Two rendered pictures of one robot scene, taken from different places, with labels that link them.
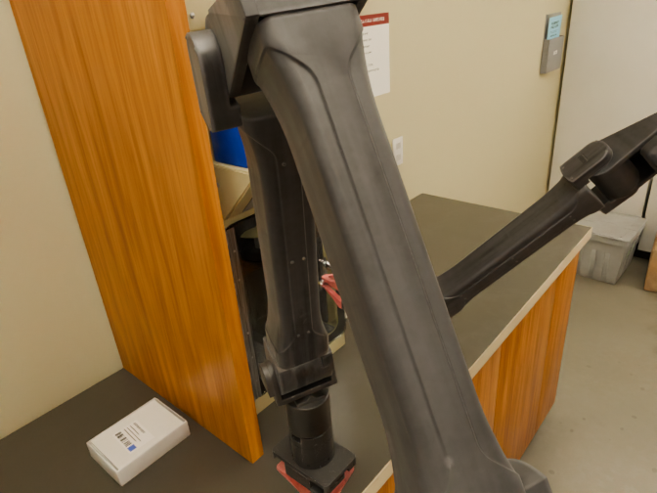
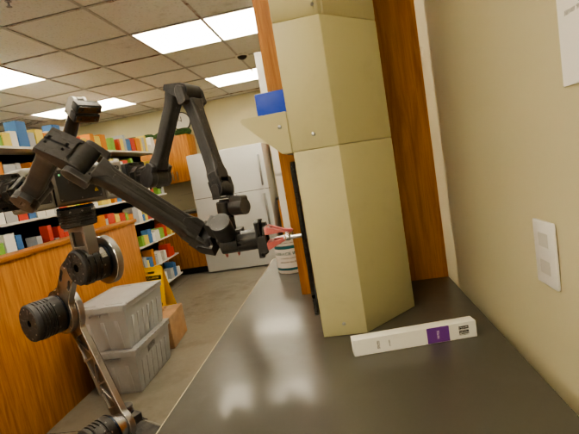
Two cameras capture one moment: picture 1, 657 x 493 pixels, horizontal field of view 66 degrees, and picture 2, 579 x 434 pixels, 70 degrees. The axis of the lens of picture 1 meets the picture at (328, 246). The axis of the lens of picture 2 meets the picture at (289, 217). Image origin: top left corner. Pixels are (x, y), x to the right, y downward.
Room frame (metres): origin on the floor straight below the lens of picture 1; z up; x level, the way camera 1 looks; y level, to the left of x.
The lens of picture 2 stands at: (1.87, -0.61, 1.38)
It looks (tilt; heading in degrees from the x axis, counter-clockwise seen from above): 7 degrees down; 146
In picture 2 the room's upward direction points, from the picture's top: 10 degrees counter-clockwise
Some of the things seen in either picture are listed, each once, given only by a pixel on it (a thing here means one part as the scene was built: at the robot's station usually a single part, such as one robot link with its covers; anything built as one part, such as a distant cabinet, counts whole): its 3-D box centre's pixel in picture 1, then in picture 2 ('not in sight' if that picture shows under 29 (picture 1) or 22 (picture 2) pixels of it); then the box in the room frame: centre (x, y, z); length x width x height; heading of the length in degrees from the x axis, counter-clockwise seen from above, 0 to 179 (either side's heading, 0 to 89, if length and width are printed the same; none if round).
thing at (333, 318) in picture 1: (295, 288); (309, 231); (0.94, 0.08, 1.19); 0.30 x 0.01 x 0.40; 137
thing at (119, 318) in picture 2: not in sight; (124, 314); (-1.41, -0.03, 0.49); 0.60 x 0.42 x 0.33; 138
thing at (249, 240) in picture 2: not in sight; (252, 239); (0.88, -0.07, 1.20); 0.07 x 0.07 x 0.10; 49
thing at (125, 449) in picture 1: (139, 438); not in sight; (0.78, 0.42, 0.96); 0.16 x 0.12 x 0.04; 138
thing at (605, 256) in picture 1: (583, 241); not in sight; (3.00, -1.69, 0.17); 0.60 x 0.42 x 0.33; 46
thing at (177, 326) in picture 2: not in sight; (162, 326); (-1.88, 0.35, 0.14); 0.41 x 0.32 x 0.28; 144
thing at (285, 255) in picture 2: not in sight; (290, 252); (0.42, 0.35, 1.02); 0.13 x 0.13 x 0.15
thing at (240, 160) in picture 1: (252, 131); (276, 108); (0.84, 0.11, 1.56); 0.10 x 0.10 x 0.09; 48
